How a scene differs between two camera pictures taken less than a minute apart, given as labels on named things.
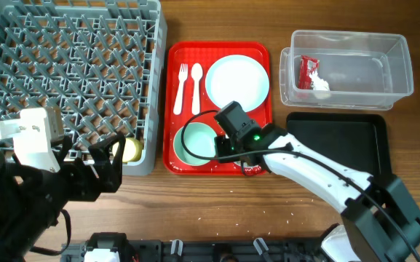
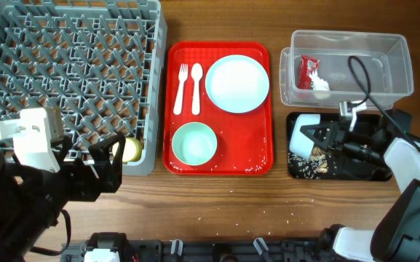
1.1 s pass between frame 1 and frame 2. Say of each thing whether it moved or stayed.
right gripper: moved
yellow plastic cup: stayed
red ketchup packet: stayed
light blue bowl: moved
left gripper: stayed
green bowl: stayed
